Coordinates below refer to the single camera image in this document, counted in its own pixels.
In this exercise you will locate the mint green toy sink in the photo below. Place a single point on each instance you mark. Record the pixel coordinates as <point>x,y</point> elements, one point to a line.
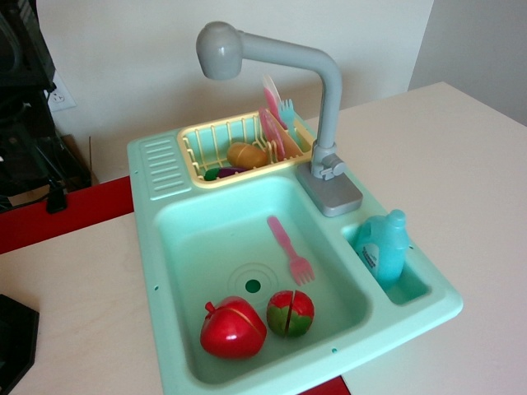
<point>202,245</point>

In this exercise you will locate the black clamp on table edge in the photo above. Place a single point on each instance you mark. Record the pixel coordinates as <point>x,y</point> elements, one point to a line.
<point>56,198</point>

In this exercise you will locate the grey toy faucet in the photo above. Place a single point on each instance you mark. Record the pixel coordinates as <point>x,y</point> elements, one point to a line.
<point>221,50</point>

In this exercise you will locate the pink toy fork in basin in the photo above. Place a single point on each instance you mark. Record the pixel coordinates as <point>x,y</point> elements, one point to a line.
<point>300,268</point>

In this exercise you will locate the yellow dish rack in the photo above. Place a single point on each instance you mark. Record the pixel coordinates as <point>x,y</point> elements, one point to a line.
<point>204,146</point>

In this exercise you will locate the blue toy fork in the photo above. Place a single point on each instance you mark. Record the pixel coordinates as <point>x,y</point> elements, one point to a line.
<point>287,115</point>

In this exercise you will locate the white wall outlet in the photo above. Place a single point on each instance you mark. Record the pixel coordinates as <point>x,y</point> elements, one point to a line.
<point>60,98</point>

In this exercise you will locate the purple toy eggplant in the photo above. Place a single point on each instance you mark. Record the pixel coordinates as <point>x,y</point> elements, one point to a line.
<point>223,172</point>

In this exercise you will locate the black block at left edge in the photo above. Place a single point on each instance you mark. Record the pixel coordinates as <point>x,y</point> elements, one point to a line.
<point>19,332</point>

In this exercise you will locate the red toy apple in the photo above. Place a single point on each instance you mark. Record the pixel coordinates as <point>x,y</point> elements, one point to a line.
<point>232,329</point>

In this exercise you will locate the blue toy detergent bottle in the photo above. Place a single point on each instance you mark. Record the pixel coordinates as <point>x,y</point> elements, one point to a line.
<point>382,243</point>

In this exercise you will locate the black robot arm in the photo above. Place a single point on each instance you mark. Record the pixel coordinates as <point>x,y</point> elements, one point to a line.
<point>25,58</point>

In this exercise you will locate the pink toy plate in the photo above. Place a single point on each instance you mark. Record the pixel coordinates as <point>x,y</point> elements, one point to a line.
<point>271,131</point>

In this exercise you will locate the red toy strawberry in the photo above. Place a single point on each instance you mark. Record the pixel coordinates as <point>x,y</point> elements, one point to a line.
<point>290,313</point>

